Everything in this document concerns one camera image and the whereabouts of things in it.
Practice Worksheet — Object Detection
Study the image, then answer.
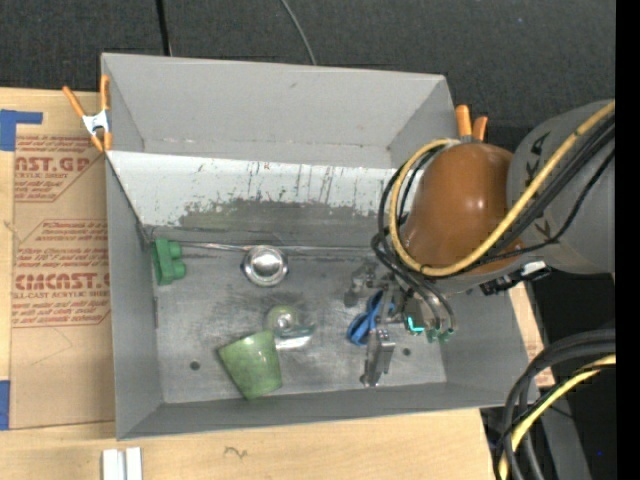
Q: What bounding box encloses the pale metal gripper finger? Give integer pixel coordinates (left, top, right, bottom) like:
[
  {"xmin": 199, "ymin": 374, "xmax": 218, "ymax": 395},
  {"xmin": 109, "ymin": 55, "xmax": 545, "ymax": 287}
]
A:
[
  {"xmin": 360, "ymin": 326, "xmax": 398, "ymax": 388},
  {"xmin": 343, "ymin": 262, "xmax": 387, "ymax": 310}
]

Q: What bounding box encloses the blue curved plastic thing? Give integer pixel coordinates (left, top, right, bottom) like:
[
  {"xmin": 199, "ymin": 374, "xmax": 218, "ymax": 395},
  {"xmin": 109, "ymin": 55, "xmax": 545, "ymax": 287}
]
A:
[{"xmin": 346, "ymin": 290, "xmax": 386, "ymax": 347}]

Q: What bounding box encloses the clear green-tinted glass thing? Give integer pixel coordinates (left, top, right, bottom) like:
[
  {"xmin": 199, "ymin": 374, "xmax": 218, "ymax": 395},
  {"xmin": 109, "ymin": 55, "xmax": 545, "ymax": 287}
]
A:
[{"xmin": 263, "ymin": 303, "xmax": 318, "ymax": 352}]

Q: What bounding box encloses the green cup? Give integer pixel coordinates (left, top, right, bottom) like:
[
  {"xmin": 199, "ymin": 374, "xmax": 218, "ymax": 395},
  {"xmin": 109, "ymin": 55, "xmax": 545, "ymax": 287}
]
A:
[{"xmin": 216, "ymin": 330, "xmax": 285, "ymax": 402}]

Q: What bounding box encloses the grey metal bin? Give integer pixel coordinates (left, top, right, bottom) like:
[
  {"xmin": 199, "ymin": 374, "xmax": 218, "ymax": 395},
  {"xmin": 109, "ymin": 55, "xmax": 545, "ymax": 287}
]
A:
[{"xmin": 99, "ymin": 51, "xmax": 540, "ymax": 442}]

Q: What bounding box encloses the green toy brick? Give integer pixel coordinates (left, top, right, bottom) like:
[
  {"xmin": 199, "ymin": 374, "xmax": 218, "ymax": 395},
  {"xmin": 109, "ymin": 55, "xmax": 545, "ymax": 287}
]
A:
[{"xmin": 151, "ymin": 237, "xmax": 188, "ymax": 286}]

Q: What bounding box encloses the brown cardboard board, red print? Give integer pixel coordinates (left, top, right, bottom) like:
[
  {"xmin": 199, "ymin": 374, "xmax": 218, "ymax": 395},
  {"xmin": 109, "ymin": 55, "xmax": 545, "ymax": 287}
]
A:
[{"xmin": 0, "ymin": 86, "xmax": 556, "ymax": 432}]

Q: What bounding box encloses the black cylinder on white bracket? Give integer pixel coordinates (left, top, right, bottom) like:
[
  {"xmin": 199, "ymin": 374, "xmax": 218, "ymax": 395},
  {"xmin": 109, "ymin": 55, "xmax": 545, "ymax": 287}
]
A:
[{"xmin": 478, "ymin": 259, "xmax": 549, "ymax": 297}]

